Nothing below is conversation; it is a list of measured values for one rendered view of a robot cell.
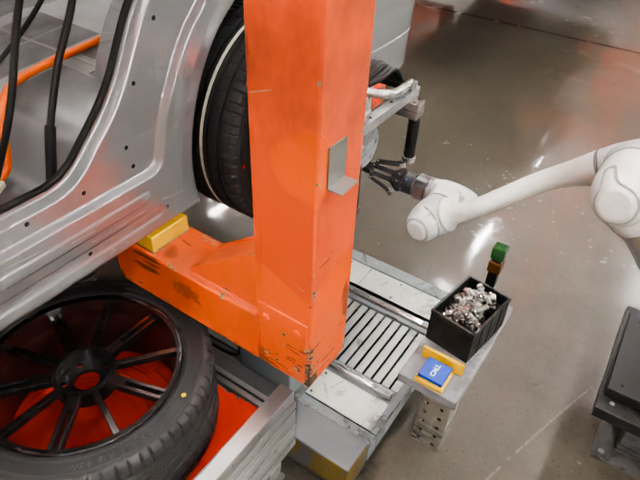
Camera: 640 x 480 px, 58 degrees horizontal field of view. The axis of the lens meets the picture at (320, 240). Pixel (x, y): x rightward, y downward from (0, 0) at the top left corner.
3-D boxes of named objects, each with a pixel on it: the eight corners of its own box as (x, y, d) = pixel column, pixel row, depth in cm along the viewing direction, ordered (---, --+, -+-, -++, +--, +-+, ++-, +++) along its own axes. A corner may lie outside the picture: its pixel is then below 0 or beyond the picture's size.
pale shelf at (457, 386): (460, 290, 186) (462, 284, 184) (511, 313, 179) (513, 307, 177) (396, 379, 158) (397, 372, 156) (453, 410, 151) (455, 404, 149)
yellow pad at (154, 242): (156, 211, 170) (153, 197, 167) (190, 229, 164) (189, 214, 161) (119, 234, 161) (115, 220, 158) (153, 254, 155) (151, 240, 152)
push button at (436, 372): (428, 361, 159) (429, 355, 157) (451, 372, 156) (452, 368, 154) (416, 377, 154) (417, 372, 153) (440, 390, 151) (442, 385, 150)
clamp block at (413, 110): (396, 106, 180) (399, 90, 176) (423, 114, 176) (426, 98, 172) (389, 112, 176) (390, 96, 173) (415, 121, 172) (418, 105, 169)
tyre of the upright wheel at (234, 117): (326, 50, 217) (230, -51, 157) (380, 67, 207) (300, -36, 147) (256, 212, 220) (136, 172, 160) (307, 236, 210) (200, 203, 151)
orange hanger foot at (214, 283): (162, 248, 182) (145, 151, 160) (297, 321, 160) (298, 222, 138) (120, 276, 171) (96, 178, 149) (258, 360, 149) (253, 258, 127)
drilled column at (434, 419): (423, 415, 198) (445, 332, 172) (450, 430, 194) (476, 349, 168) (410, 436, 192) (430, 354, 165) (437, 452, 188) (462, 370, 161)
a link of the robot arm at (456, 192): (441, 170, 191) (424, 187, 182) (486, 187, 185) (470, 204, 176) (435, 198, 198) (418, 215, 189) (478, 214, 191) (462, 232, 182)
